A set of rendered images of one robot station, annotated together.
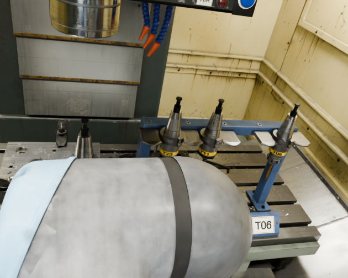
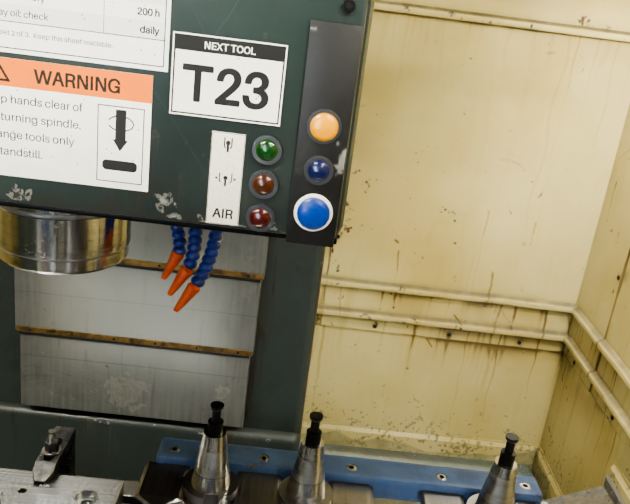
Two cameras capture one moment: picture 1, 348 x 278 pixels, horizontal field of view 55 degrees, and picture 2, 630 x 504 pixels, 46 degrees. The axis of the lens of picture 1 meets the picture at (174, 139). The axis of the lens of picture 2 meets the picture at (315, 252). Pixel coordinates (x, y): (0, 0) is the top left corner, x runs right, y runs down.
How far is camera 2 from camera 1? 30 cm
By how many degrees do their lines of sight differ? 20
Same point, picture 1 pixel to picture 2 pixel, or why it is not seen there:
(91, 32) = (53, 263)
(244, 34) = (522, 254)
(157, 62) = (295, 311)
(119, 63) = (209, 311)
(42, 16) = not seen: hidden behind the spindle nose
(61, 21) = (1, 243)
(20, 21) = not seen: hidden behind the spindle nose
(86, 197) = not seen: outside the picture
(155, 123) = (185, 454)
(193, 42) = (404, 267)
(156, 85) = (293, 359)
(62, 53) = (97, 287)
